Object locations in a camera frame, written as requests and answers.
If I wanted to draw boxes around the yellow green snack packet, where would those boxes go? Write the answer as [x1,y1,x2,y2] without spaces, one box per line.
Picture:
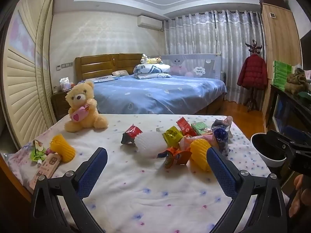
[162,126,183,148]

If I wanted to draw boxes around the orange foil wrapper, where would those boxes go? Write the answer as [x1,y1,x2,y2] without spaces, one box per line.
[157,148,192,168]

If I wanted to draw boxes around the orange white plastic bag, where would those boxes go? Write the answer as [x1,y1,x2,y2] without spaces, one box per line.
[178,135,215,151]

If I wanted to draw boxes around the pink carton box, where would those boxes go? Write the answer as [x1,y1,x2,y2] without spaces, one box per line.
[30,153,62,190]

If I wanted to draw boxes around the stack of green boxes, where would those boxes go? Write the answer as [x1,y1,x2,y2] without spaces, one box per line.
[272,60,293,86]

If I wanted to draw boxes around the white foam fruit net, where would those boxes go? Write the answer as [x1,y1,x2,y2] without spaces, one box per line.
[134,130,168,158]

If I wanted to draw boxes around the red quilted jacket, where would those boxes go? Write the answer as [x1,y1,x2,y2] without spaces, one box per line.
[237,53,268,89]

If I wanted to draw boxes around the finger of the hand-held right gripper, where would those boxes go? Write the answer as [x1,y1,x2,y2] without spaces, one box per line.
[266,129,295,156]

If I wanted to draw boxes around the brown wooden headboard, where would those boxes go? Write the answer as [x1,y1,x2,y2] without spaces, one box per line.
[74,53,156,84]

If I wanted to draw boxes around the pink plush toy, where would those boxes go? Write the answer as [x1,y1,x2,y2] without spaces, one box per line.
[170,62,192,77]

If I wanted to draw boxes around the yellow plush toy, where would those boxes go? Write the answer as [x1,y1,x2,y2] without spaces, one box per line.
[140,54,163,65]

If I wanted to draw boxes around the black television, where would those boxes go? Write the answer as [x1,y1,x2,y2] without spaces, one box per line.
[299,33,311,66]

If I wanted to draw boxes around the person's right hand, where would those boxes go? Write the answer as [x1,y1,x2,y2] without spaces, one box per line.
[289,174,311,218]

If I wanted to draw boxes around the light wooden wardrobe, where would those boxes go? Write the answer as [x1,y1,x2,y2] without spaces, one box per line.
[259,2,302,127]

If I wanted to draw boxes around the green carton box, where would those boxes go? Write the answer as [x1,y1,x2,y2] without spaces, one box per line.
[191,122,212,136]

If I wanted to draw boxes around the red snack packet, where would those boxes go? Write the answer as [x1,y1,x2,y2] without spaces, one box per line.
[176,117,198,136]
[121,124,142,146]

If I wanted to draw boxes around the brown fuzzy cloth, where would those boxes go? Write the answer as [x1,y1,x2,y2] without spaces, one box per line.
[284,67,308,95]

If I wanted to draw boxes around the patterned tissue box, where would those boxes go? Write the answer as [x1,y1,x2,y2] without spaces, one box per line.
[59,77,71,91]

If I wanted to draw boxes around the red snack packet back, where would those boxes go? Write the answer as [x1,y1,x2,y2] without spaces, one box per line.
[176,117,198,136]

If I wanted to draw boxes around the blue foil wrapper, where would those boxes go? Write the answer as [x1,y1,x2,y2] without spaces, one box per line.
[212,128,234,156]

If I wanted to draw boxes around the grey patterned curtains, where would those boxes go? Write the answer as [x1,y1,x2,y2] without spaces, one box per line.
[163,10,264,105]

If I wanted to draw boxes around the cream louvered closet doors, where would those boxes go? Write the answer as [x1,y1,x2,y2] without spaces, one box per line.
[0,0,59,151]

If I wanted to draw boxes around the dark cabinet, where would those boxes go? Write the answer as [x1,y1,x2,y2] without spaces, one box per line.
[266,84,311,139]

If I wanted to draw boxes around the printed flat pillow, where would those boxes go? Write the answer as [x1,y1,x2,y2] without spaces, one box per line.
[84,76,117,83]

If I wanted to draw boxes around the yellow foam fruit net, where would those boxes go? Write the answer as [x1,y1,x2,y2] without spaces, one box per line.
[190,139,213,173]
[50,134,76,163]

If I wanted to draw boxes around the grey bed guard rail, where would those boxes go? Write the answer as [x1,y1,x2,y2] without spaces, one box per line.
[160,53,223,79]

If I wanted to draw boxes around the blue sheeted bed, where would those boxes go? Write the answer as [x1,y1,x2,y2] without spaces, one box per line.
[75,74,227,114]

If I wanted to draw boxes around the white trash bin black liner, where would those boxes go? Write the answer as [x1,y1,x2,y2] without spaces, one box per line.
[251,133,288,168]

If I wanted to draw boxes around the beige teddy bear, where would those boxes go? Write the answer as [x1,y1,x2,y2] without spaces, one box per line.
[64,81,109,133]

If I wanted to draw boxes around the white air conditioner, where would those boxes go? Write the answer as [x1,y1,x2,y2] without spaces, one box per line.
[137,15,163,31]

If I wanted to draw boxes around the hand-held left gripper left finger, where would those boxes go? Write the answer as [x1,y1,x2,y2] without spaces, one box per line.
[30,147,108,233]

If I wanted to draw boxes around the green snack wrapper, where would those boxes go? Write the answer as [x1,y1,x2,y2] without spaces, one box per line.
[30,139,51,162]

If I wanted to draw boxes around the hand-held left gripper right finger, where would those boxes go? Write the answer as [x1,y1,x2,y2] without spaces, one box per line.
[206,147,288,233]

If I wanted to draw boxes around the white floral bed sheet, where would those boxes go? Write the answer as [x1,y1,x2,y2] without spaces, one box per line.
[7,114,289,233]

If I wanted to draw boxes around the silver foil wrapper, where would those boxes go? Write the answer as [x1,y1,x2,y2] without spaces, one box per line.
[211,116,234,133]

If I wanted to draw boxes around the folded blue white quilt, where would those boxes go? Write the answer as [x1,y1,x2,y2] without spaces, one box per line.
[133,63,172,80]

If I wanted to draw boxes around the brown wooden nightstand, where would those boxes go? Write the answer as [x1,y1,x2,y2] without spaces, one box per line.
[51,91,71,122]

